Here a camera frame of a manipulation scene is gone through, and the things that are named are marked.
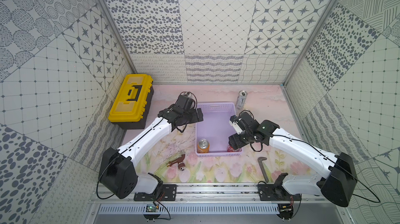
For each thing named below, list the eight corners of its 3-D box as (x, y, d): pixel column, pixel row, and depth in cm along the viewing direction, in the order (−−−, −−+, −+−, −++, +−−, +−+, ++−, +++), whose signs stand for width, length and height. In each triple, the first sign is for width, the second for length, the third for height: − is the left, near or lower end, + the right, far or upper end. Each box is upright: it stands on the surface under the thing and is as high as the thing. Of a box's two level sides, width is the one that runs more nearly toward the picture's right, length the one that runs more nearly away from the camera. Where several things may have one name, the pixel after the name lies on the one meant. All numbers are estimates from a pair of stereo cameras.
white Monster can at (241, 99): (236, 110, 107) (239, 97, 97) (235, 103, 111) (238, 90, 100) (243, 110, 107) (248, 97, 97) (242, 103, 111) (246, 90, 100)
